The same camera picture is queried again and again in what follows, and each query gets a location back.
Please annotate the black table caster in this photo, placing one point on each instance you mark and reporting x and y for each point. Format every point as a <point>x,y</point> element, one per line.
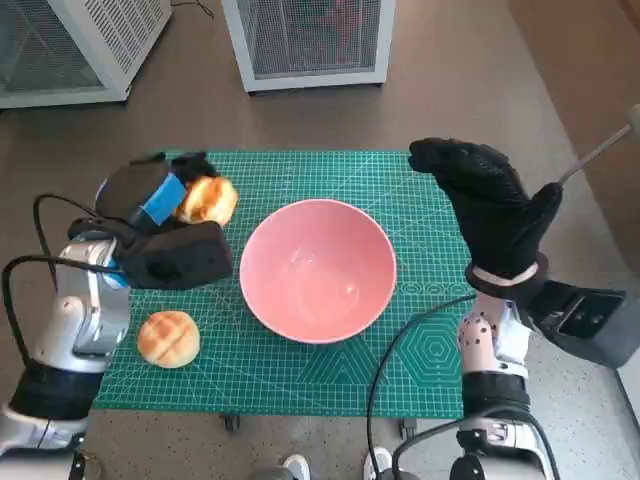
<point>230,423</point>
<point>407,429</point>

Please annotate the person's foot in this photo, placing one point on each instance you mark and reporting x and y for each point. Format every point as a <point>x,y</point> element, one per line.
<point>377,462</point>
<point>297,467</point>

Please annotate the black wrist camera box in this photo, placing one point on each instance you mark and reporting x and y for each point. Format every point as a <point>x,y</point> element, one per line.
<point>595,340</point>
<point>190,260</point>

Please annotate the green cutting mat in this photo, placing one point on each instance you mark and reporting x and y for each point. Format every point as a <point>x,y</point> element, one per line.
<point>300,375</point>

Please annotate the white cabinet with perforated side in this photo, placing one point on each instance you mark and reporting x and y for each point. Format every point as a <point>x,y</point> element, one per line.
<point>120,45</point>

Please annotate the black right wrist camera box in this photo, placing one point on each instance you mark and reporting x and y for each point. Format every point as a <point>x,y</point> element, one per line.
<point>595,340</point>

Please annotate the grey stand leg black foot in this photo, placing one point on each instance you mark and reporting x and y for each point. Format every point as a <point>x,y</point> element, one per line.
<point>595,155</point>

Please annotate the toy bread bun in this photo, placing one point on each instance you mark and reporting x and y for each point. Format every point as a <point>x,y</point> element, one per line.
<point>169,340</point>
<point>212,200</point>

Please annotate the pink bowl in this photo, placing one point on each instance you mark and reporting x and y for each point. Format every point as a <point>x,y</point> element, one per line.
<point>320,270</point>

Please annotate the white furniture panel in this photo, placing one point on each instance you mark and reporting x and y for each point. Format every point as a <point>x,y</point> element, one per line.
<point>631,395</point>

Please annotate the white cabinet with mesh front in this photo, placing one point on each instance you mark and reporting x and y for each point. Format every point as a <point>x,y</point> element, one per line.
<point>310,80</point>

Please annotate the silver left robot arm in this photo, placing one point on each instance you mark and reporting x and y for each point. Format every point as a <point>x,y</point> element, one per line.
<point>85,320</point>

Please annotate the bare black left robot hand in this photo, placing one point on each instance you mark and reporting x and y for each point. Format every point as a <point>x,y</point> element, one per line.
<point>135,195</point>

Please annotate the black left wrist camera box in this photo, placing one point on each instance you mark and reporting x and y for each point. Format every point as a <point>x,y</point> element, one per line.
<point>190,260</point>

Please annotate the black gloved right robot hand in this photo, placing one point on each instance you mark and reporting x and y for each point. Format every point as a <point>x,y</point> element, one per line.
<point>495,215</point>

